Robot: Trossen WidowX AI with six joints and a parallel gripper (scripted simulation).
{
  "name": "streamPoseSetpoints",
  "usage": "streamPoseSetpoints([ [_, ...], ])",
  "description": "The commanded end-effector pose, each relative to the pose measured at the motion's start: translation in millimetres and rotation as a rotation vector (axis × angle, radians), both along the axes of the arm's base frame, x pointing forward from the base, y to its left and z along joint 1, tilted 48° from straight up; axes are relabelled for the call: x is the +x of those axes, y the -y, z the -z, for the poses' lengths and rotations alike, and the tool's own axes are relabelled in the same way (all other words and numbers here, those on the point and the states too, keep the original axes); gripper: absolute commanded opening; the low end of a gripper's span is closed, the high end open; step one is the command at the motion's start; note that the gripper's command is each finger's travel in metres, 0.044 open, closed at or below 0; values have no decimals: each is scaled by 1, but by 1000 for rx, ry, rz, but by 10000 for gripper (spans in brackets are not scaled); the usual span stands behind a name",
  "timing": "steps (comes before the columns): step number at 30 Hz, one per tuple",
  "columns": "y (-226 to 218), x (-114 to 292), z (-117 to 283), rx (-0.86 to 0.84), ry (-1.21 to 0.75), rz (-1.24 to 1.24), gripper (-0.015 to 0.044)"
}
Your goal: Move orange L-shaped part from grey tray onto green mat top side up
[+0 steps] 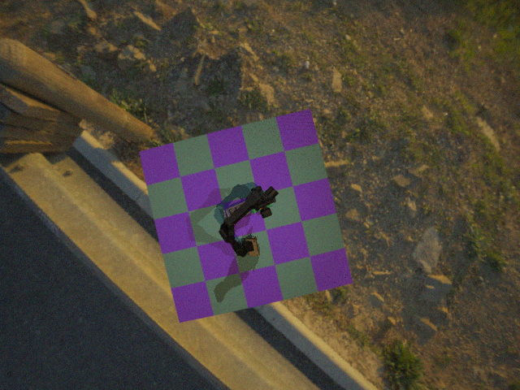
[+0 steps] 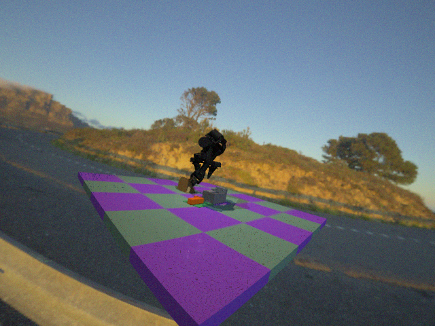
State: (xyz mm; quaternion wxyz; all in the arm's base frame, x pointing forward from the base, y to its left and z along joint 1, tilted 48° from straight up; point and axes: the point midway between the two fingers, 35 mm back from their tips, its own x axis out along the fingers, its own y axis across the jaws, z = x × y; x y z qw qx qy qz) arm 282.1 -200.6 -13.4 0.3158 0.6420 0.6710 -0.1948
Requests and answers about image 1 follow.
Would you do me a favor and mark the green flat mat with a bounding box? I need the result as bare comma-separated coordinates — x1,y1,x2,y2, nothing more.
226,201,272,217

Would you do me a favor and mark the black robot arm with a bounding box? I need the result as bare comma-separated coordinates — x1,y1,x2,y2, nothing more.
219,186,279,258

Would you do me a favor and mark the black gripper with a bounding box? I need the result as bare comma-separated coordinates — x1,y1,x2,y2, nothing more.
251,186,272,218

